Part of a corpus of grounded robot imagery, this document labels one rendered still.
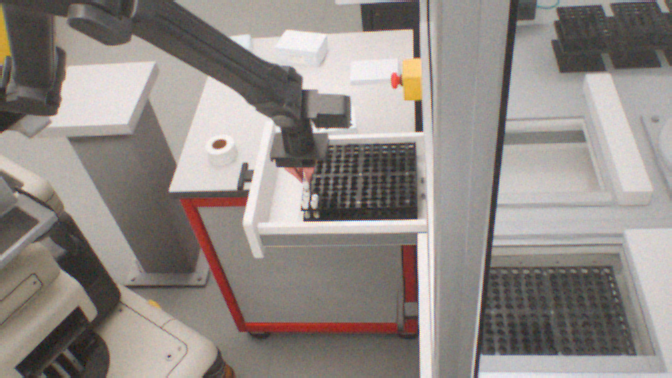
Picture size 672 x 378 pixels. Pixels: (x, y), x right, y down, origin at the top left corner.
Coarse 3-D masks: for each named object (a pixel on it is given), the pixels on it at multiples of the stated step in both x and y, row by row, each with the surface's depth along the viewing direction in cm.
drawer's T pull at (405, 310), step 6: (402, 294) 103; (402, 300) 102; (402, 306) 101; (408, 306) 101; (414, 306) 101; (402, 312) 100; (408, 312) 100; (414, 312) 100; (402, 318) 99; (408, 318) 100; (414, 318) 100; (402, 324) 99; (402, 330) 99
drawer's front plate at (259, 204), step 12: (264, 132) 132; (264, 144) 129; (264, 156) 127; (264, 168) 125; (276, 168) 136; (264, 180) 125; (252, 192) 120; (264, 192) 125; (252, 204) 118; (264, 204) 125; (252, 216) 116; (264, 216) 124; (252, 228) 116; (252, 240) 118
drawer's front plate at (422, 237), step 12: (420, 240) 108; (420, 252) 106; (420, 264) 104; (420, 276) 103; (420, 288) 101; (420, 300) 100; (420, 312) 98; (420, 324) 97; (420, 336) 95; (420, 348) 94
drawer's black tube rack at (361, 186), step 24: (360, 144) 130; (384, 144) 129; (408, 144) 129; (336, 168) 130; (360, 168) 125; (384, 168) 125; (408, 168) 124; (336, 192) 121; (360, 192) 121; (384, 192) 121; (408, 192) 119; (312, 216) 122; (336, 216) 122; (360, 216) 120; (384, 216) 120; (408, 216) 119
